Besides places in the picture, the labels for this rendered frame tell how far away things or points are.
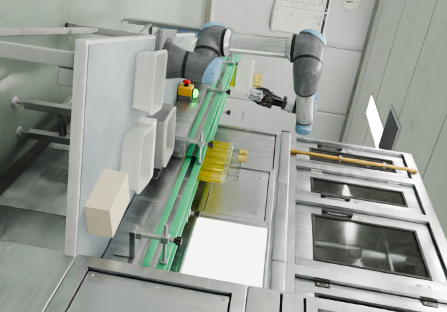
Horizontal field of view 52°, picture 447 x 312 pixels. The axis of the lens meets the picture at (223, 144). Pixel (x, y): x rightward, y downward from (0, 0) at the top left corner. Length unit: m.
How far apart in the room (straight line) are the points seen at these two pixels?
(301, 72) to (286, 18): 6.14
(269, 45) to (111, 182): 0.88
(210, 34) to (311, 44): 0.42
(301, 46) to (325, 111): 6.71
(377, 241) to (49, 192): 1.52
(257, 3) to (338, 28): 1.39
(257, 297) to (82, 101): 0.69
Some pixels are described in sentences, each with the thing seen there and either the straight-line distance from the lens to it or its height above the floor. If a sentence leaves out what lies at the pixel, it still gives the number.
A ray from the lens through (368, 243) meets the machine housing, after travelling 2.22.
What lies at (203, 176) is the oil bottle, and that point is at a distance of 2.11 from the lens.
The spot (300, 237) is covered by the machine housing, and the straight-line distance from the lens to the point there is 2.13.
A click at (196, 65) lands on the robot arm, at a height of 0.91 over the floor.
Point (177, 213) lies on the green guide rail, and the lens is 1.82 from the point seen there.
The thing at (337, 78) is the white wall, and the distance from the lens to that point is 8.33.
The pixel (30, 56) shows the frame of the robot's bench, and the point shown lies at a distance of 1.33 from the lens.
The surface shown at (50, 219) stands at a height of 0.38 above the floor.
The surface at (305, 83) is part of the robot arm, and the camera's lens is 1.85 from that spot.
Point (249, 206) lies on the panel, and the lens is 2.17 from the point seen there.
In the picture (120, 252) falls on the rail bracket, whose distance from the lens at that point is 1.63.
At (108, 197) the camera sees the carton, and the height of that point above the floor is 0.80.
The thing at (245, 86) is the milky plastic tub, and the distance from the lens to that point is 2.26.
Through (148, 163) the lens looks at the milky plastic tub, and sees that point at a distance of 1.76.
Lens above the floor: 1.21
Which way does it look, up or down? 4 degrees down
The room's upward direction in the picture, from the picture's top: 99 degrees clockwise
